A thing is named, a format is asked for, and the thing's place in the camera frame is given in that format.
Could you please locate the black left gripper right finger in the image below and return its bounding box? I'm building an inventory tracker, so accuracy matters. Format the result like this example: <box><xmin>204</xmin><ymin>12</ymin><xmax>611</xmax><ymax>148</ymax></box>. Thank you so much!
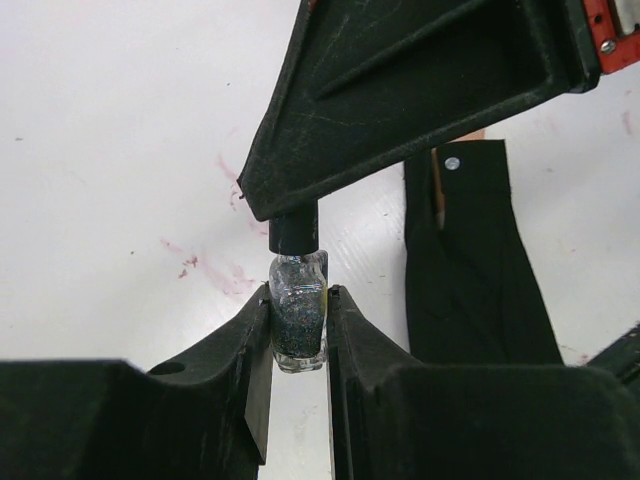
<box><xmin>327</xmin><ymin>286</ymin><xmax>639</xmax><ymax>479</ymax></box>

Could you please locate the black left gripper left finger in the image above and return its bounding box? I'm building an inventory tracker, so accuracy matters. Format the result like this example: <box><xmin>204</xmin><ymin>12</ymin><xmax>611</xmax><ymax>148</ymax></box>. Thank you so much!
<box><xmin>1</xmin><ymin>286</ymin><xmax>272</xmax><ymax>479</ymax></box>

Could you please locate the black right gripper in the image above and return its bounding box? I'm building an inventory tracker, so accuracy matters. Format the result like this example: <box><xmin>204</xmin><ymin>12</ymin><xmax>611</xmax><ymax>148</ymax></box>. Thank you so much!
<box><xmin>569</xmin><ymin>0</ymin><xmax>639</xmax><ymax>93</ymax></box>

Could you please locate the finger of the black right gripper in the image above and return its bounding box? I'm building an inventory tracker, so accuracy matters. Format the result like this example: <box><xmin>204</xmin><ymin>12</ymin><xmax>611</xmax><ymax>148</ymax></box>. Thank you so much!
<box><xmin>239</xmin><ymin>0</ymin><xmax>600</xmax><ymax>221</ymax></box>

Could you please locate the glitter nail polish bottle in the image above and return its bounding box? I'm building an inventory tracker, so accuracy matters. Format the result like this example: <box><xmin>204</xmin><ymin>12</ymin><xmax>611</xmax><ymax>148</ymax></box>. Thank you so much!
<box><xmin>268</xmin><ymin>250</ymin><xmax>328</xmax><ymax>374</ymax></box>

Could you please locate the black sleeve forearm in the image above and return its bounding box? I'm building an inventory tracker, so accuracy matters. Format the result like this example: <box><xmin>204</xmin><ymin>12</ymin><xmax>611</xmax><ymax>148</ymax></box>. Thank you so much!
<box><xmin>404</xmin><ymin>140</ymin><xmax>563</xmax><ymax>365</ymax></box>

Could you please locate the mannequin hand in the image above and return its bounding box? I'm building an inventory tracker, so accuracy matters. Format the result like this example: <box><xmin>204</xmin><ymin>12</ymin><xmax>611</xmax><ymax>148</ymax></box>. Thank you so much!
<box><xmin>458</xmin><ymin>128</ymin><xmax>486</xmax><ymax>141</ymax></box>

